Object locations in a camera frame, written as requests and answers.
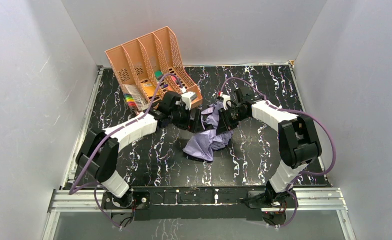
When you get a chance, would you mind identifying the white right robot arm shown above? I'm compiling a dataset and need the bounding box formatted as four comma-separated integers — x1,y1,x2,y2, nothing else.
216,88,322,203

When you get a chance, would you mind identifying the colourful marker pen pack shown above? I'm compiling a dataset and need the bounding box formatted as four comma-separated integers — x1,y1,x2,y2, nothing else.
124,93,140,111

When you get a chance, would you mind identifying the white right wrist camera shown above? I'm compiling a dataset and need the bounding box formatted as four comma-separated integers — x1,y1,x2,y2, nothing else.
217,92,231,110

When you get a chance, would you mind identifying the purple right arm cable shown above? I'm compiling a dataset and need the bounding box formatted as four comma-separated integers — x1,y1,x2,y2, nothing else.
219,76,336,229

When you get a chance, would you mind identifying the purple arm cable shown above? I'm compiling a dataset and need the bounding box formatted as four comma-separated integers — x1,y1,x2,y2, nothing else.
68,73,187,229
219,76,336,229

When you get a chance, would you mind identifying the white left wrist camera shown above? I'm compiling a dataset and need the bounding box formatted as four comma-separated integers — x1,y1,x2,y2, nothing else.
180,87,197,111

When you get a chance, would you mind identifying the orange plastic desk organizer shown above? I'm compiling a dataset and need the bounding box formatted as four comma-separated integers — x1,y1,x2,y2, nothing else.
105,26,203,113

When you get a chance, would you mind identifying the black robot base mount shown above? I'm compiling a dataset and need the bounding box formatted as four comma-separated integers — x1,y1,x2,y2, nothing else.
101,186,296,225

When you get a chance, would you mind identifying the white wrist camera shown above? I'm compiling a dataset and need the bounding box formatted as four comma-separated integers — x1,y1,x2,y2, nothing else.
217,92,231,110
180,87,197,111

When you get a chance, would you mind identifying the yellow sticky note pad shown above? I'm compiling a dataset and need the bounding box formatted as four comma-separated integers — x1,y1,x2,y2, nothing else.
141,82,156,98

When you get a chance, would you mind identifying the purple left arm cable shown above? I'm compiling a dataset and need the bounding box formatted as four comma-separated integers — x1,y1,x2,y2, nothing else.
68,73,187,229

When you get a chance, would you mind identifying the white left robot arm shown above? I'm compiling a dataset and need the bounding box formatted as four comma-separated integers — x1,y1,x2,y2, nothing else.
75,91,201,199

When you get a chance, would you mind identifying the lavender folding umbrella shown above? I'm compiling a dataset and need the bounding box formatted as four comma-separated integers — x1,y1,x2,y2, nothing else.
183,102,233,162

